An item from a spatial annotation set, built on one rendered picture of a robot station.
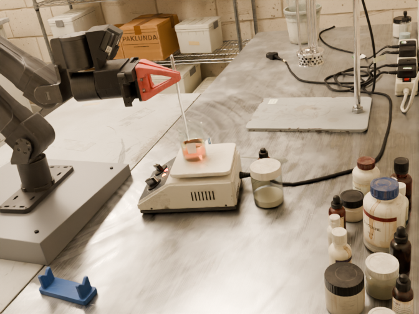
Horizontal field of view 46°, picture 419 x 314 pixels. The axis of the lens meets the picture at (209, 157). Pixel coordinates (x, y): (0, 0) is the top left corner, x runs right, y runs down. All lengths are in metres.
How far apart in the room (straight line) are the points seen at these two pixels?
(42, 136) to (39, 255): 0.25
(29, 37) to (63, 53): 3.40
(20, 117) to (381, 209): 0.70
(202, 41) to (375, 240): 2.54
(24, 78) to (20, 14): 3.35
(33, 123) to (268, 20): 2.53
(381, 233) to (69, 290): 0.51
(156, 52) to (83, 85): 2.33
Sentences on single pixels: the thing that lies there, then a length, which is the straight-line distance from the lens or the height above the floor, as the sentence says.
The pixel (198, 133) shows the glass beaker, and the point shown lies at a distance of 0.94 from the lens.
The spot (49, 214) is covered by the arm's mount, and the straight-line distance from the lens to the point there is 1.01.
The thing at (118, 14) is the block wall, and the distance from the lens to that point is 3.82.
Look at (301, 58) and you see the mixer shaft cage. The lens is 1.24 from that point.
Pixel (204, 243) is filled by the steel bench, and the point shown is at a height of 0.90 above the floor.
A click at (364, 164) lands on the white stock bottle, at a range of 0.91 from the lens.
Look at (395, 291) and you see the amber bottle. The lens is 0.72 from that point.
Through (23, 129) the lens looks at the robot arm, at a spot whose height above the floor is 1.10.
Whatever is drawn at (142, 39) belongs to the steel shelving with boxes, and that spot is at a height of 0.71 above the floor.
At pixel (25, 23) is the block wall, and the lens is 4.33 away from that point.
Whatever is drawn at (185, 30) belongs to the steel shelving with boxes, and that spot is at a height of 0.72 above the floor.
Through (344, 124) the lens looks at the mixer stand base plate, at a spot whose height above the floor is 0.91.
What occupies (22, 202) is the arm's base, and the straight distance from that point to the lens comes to 1.07.
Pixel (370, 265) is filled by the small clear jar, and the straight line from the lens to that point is 0.74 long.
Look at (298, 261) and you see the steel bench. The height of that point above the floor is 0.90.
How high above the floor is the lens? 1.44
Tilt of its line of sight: 27 degrees down
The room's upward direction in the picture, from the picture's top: 10 degrees counter-clockwise
